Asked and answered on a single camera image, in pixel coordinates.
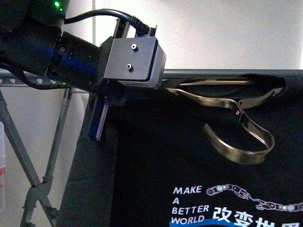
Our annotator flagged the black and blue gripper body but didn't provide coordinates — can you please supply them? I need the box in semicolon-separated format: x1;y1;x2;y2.
46;17;158;142

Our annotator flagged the black printed t-shirt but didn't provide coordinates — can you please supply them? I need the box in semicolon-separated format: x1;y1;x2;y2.
57;76;303;227

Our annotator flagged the grey metal clothes rack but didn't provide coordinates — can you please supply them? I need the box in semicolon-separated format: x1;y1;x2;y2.
0;70;89;227

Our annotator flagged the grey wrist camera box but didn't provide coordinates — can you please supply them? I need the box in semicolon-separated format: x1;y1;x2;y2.
104;37;166;89

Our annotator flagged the black camera cable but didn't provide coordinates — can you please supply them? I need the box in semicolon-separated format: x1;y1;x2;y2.
63;9;150;36

